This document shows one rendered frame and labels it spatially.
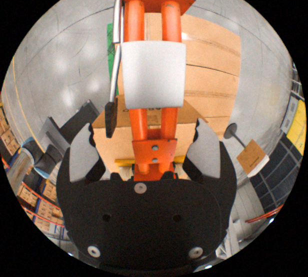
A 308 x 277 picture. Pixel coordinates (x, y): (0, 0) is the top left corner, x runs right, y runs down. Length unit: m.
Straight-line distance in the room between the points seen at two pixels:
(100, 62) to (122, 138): 1.10
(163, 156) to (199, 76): 0.65
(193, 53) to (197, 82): 0.21
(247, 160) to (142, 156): 1.63
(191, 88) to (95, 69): 1.09
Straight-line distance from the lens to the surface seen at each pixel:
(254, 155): 1.68
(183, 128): 0.31
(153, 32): 0.69
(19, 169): 0.80
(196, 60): 0.73
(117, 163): 0.40
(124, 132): 0.30
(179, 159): 0.39
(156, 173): 0.21
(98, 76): 1.32
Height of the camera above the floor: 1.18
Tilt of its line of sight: 58 degrees down
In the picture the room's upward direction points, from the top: 173 degrees clockwise
